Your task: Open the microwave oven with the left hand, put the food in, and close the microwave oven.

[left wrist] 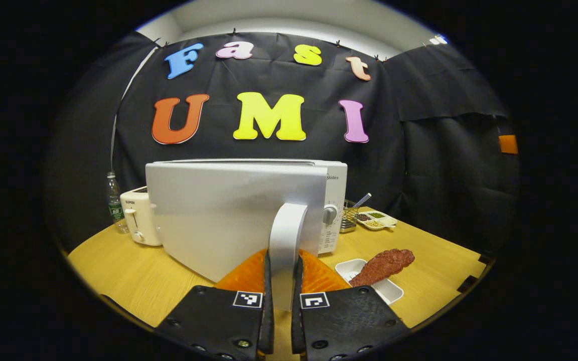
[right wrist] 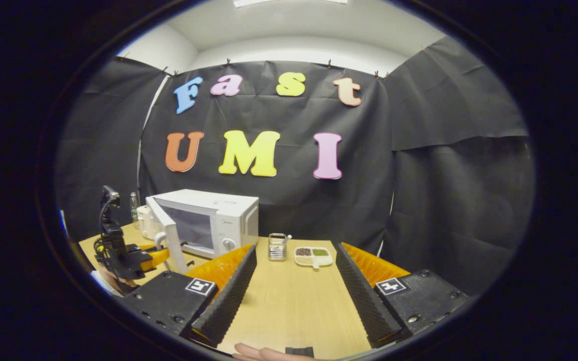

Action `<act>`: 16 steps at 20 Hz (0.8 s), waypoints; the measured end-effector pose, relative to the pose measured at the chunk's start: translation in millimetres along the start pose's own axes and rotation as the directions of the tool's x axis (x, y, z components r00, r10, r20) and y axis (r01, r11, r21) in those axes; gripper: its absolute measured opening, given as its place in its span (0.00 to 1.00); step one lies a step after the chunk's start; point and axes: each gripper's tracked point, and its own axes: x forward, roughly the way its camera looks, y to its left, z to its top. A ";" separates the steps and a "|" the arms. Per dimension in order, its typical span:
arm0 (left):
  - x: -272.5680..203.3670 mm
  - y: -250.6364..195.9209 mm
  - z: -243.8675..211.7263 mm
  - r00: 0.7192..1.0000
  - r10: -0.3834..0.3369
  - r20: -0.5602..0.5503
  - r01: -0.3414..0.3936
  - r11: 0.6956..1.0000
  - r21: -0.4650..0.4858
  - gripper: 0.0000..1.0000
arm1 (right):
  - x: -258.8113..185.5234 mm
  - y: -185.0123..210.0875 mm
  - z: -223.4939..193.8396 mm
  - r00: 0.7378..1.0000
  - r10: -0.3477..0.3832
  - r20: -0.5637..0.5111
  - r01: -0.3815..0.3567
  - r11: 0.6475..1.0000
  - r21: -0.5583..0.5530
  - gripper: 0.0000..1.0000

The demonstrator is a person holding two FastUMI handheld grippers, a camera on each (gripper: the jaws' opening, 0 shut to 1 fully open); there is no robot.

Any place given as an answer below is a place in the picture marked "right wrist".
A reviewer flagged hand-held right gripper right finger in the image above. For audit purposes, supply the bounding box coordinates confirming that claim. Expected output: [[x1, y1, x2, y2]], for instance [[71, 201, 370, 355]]
[[337, 242, 470, 350]]

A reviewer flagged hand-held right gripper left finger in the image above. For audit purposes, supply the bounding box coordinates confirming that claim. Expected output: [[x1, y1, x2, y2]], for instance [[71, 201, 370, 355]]
[[113, 244, 258, 348]]

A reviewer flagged white microwave oven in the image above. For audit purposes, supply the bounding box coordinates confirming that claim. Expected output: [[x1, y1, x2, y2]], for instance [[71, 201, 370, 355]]
[[144, 189, 259, 275]]

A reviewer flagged white kettle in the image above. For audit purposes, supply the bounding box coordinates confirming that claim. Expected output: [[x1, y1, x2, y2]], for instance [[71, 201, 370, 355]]
[[137, 205, 155, 240]]

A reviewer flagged white divided spice dish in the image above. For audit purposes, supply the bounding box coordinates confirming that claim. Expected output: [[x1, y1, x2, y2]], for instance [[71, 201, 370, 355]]
[[294, 246, 333, 271]]

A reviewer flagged clear jar with spoon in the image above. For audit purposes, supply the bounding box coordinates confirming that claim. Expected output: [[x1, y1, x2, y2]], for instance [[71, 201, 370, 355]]
[[268, 233, 292, 261]]

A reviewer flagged long ceiling light panel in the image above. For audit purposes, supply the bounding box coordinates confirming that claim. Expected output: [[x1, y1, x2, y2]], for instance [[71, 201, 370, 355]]
[[234, 0, 347, 7]]

